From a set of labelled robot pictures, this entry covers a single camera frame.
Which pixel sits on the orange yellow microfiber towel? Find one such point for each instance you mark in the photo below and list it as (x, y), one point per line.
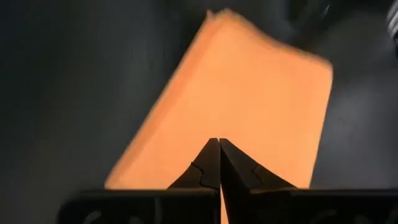
(233, 93)

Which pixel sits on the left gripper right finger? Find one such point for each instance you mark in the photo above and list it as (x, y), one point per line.
(236, 171)

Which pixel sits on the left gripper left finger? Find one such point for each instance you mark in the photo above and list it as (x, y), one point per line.
(208, 168)

